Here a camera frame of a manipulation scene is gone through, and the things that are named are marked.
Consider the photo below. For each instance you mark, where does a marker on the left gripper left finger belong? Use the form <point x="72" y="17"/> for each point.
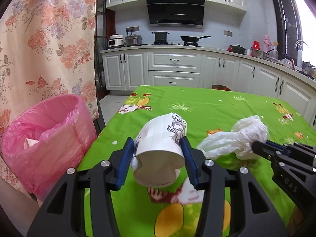
<point x="62" y="213"/>

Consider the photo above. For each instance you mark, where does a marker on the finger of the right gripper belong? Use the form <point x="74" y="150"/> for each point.
<point x="281" y="148"/>
<point x="263" y="150"/>

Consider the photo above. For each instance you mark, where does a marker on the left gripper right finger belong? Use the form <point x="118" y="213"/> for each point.
<point x="252" y="212"/>

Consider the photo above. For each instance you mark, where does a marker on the white plastic bag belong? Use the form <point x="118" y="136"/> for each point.
<point x="238" y="141"/>

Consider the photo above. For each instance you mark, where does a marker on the crushed white paper cup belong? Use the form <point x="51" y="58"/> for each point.
<point x="158" y="158"/>

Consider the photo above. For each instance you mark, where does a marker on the pink lined trash bin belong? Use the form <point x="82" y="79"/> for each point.
<point x="47" y="139"/>

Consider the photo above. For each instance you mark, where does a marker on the white lower kitchen cabinets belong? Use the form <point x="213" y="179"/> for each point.
<point x="127" y="68"/>

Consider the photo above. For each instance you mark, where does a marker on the right hand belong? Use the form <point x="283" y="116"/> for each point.
<point x="301" y="224"/>

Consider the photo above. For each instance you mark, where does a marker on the green cartoon tablecloth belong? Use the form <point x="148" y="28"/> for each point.
<point x="175" y="210"/>

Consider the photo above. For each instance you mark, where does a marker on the red stool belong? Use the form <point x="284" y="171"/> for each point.
<point x="220" y="87"/>

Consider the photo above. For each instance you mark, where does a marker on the pink bottle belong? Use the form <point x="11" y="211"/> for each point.
<point x="267" y="45"/>

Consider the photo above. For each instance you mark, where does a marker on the red black casserole pot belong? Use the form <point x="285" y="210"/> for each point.
<point x="236" y="49"/>

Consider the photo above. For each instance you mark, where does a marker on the chrome sink faucet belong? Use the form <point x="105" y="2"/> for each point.
<point x="299" y="47"/>

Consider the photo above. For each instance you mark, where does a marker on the black frying pan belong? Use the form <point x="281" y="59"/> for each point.
<point x="192" y="40"/>

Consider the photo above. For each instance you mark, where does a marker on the black cooking pot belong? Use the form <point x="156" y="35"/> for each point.
<point x="160" y="37"/>

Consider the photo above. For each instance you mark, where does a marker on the black range hood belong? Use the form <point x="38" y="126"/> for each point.
<point x="176" y="12"/>

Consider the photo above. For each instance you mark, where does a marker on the silver pressure cooker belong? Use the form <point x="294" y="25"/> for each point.
<point x="133" y="40"/>

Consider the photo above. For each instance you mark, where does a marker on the white rice cooker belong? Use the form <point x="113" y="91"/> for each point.
<point x="115" y="41"/>

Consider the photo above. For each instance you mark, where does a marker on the floral curtain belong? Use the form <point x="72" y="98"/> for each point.
<point x="47" y="50"/>

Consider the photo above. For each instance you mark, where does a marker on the brown glass door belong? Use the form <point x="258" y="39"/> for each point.
<point x="105" y="26"/>

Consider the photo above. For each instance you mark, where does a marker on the dark window frame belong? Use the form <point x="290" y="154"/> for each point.
<point x="289" y="29"/>

